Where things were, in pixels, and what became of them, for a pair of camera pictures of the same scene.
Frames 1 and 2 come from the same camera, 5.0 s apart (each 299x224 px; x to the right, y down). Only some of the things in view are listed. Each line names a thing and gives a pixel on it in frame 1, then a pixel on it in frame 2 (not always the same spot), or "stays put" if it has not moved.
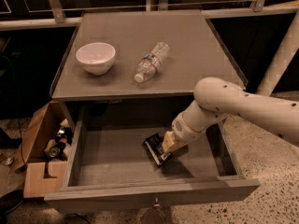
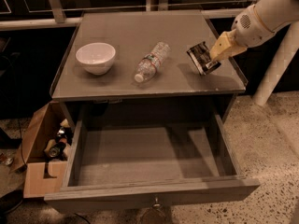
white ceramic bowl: [97, 58] stays put
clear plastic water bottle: [149, 64] stays put
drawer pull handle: [157, 204] stays put
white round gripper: [184, 130] → [249, 32]
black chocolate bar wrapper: [153, 146] → [201, 57]
